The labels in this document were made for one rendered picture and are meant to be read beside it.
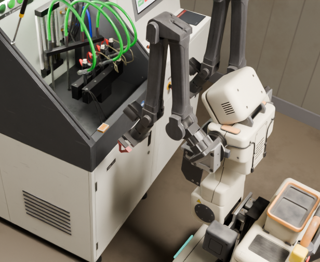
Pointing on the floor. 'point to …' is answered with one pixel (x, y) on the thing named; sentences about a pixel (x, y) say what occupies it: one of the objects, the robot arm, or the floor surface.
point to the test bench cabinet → (52, 196)
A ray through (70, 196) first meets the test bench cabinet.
